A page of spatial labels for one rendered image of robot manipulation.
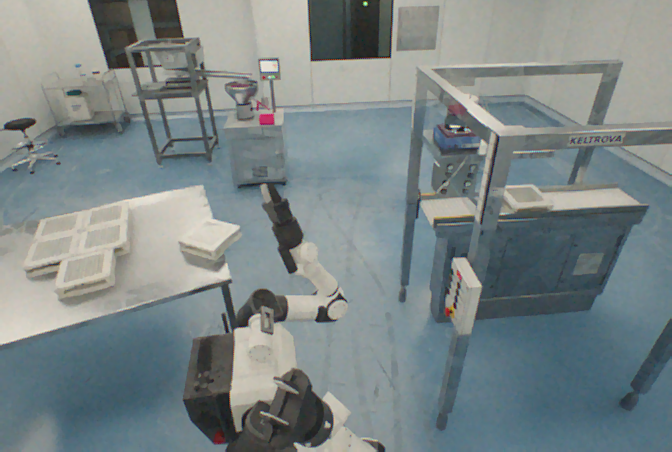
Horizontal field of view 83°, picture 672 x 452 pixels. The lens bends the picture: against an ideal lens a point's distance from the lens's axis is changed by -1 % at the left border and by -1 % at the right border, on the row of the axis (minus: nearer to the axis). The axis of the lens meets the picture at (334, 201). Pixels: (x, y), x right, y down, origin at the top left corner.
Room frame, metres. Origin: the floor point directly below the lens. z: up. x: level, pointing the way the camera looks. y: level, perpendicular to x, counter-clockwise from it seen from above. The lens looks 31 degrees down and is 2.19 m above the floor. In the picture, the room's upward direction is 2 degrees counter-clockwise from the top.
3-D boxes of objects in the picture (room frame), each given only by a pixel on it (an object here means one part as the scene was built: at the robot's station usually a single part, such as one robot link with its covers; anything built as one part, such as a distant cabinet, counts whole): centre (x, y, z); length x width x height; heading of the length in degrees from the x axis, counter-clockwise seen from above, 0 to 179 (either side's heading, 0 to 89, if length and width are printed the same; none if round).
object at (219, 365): (0.71, 0.27, 1.13); 0.34 x 0.30 x 0.36; 9
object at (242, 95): (4.31, 0.93, 0.95); 0.49 x 0.36 x 0.37; 94
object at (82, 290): (1.50, 1.27, 0.88); 0.24 x 0.24 x 0.02; 23
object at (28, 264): (1.67, 1.53, 0.93); 0.25 x 0.24 x 0.02; 23
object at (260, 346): (0.71, 0.21, 1.33); 0.10 x 0.07 x 0.09; 9
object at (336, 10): (6.91, -0.34, 1.43); 1.38 x 0.01 x 1.16; 94
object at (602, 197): (2.02, -1.23, 0.89); 1.35 x 0.25 x 0.05; 94
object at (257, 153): (4.26, 0.88, 0.38); 0.63 x 0.57 x 0.76; 94
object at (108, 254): (1.50, 1.27, 0.93); 0.25 x 0.24 x 0.02; 23
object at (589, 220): (2.02, -1.23, 0.86); 1.30 x 0.29 x 0.10; 94
